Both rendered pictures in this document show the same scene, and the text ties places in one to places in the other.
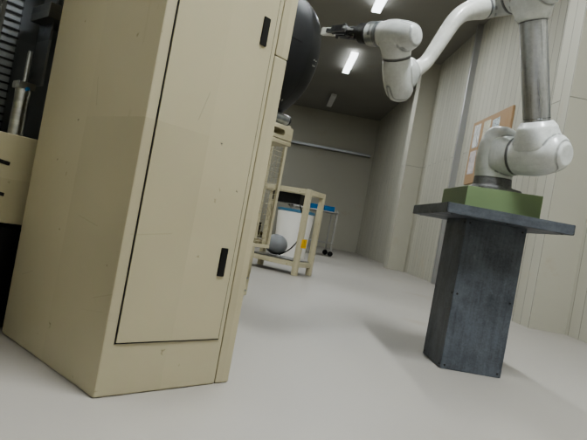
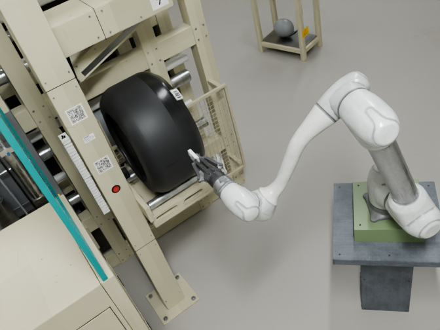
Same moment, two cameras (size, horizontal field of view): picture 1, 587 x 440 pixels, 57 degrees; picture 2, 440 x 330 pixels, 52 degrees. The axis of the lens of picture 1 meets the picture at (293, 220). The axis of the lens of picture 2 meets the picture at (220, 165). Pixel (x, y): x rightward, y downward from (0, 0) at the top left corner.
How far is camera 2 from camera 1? 2.26 m
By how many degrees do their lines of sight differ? 46
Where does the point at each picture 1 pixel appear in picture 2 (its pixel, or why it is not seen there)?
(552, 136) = (416, 219)
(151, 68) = not seen: outside the picture
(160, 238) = not seen: outside the picture
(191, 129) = not seen: outside the picture
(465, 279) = (368, 273)
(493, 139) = (375, 184)
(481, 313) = (386, 287)
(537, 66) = (389, 177)
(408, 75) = (262, 217)
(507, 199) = (392, 234)
